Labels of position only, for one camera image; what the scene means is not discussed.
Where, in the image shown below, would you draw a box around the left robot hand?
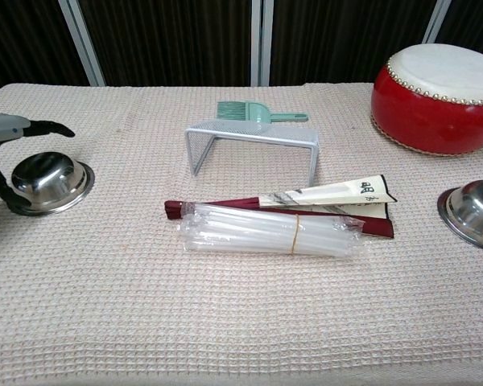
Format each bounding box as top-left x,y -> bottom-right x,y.
0,111 -> 76,214

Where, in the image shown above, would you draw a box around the stainless steel bowl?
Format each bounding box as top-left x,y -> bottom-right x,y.
437,179 -> 483,254
10,151 -> 97,217

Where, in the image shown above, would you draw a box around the beige waffle tablecloth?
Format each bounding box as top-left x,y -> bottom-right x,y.
0,82 -> 483,386

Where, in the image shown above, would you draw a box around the white mesh metal rack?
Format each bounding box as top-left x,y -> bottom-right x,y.
184,119 -> 321,188

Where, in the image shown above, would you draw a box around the bundle of clear wrapped straws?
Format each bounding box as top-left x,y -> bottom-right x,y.
180,203 -> 361,257

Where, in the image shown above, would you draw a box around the rubber band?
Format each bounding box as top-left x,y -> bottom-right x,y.
290,214 -> 302,255

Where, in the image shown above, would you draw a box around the folding paper fan maroon ribs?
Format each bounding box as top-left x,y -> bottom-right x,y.
163,174 -> 399,239

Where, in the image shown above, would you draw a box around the red drum white skin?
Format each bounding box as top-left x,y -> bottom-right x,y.
369,43 -> 483,156

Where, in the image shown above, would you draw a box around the aluminium partition post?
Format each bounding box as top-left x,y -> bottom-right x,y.
57,0 -> 107,88
250,0 -> 275,87
423,0 -> 452,44

